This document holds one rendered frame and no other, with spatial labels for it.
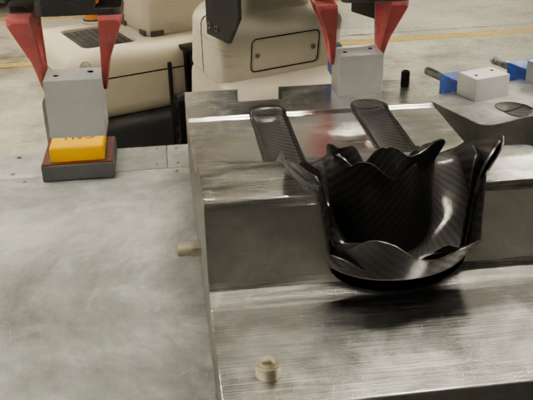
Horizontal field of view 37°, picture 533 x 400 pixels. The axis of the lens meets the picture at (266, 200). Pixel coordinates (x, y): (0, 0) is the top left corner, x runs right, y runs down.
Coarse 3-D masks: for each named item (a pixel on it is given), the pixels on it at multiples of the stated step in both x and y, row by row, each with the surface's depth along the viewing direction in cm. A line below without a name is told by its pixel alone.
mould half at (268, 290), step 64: (192, 128) 79; (320, 128) 79; (448, 128) 78; (192, 192) 86; (256, 192) 55; (512, 192) 56; (256, 256) 55; (320, 256) 56; (512, 256) 58; (256, 320) 54; (320, 320) 53; (384, 320) 53; (448, 320) 53; (512, 320) 53; (256, 384) 47; (320, 384) 47; (384, 384) 47; (448, 384) 47; (512, 384) 47
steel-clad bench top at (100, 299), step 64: (0, 192) 87; (64, 192) 86; (128, 192) 86; (0, 256) 74; (64, 256) 74; (128, 256) 74; (192, 256) 73; (0, 320) 65; (64, 320) 64; (128, 320) 64; (192, 320) 64; (0, 384) 57; (64, 384) 57; (128, 384) 57; (192, 384) 57
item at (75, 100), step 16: (80, 64) 81; (48, 80) 69; (64, 80) 69; (80, 80) 69; (96, 80) 69; (48, 96) 69; (64, 96) 69; (80, 96) 70; (96, 96) 70; (48, 112) 70; (64, 112) 70; (80, 112) 70; (96, 112) 70; (64, 128) 71; (80, 128) 71; (96, 128) 71
